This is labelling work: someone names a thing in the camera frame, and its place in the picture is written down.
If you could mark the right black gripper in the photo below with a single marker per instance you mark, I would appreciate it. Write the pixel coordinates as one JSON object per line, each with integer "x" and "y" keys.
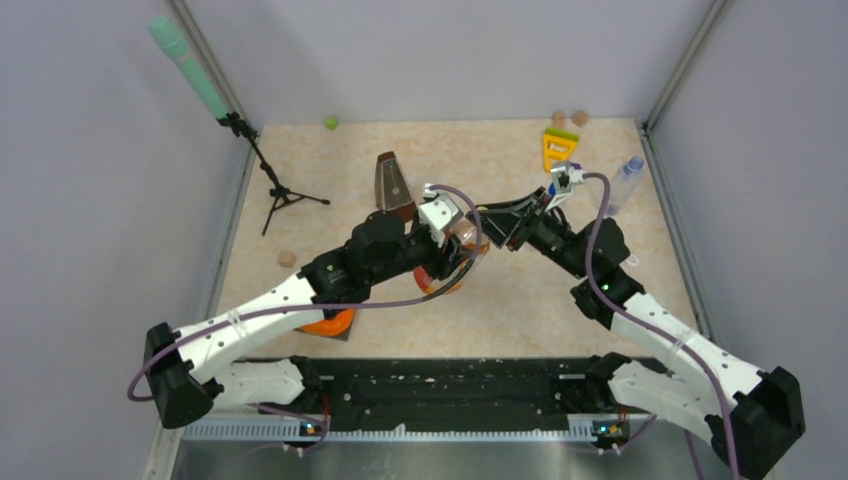
{"x": 504, "y": 221}

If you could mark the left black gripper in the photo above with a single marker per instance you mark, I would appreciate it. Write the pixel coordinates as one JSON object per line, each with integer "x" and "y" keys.
{"x": 441, "y": 263}

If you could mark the orange juice bottle yellow cap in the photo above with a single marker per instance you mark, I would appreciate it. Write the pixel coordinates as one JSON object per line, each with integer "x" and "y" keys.
{"x": 421, "y": 274}

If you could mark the clear small water bottle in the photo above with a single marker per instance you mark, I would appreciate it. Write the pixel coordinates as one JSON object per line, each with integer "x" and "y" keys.
{"x": 623, "y": 184}

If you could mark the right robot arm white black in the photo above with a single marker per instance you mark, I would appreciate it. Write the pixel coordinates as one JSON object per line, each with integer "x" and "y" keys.
{"x": 750, "y": 417}

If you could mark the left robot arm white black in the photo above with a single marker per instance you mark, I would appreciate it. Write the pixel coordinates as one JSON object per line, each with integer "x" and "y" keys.
{"x": 189, "y": 371}

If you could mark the brown wooden metronome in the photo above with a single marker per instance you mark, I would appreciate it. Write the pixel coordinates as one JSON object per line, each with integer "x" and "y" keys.
{"x": 392, "y": 191}

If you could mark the yellow triangular toy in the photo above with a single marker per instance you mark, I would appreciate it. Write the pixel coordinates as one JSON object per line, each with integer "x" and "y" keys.
{"x": 558, "y": 146}

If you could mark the orange tape dispenser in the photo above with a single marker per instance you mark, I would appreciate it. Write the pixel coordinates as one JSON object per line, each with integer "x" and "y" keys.
{"x": 316, "y": 329}

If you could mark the tan wooden block left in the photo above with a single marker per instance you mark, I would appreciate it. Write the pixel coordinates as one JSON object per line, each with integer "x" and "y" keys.
{"x": 559, "y": 119}

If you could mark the tan wooden block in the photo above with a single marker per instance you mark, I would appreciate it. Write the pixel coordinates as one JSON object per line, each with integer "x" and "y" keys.
{"x": 580, "y": 118}
{"x": 559, "y": 119}

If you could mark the dark grey square mat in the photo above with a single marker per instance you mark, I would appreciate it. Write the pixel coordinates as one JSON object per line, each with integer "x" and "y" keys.
{"x": 340, "y": 326}

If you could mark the tan wooden block right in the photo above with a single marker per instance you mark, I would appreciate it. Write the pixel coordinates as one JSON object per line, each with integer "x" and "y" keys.
{"x": 580, "y": 118}

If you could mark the tan wooden cube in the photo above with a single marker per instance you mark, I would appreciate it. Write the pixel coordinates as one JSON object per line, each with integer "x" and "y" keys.
{"x": 286, "y": 259}

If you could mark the black tripod microphone stand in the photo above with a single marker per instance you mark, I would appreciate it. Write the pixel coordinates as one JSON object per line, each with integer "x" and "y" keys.
{"x": 282, "y": 196}

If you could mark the mint green microphone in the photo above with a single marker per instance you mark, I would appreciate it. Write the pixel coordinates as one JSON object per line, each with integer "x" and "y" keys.
{"x": 172, "y": 42}

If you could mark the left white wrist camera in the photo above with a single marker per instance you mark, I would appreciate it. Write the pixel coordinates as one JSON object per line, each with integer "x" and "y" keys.
{"x": 439, "y": 212}

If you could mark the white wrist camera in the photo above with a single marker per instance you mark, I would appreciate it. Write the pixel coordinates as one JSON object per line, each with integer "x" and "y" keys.
{"x": 565, "y": 179}
{"x": 439, "y": 212}

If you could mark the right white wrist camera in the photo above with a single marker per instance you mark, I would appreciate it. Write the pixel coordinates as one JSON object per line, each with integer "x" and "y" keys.
{"x": 565, "y": 179}

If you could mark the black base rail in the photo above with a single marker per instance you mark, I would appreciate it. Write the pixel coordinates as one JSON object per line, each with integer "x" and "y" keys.
{"x": 499, "y": 395}

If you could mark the grey toothed cable tray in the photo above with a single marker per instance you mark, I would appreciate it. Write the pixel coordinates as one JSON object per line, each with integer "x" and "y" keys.
{"x": 303, "y": 432}

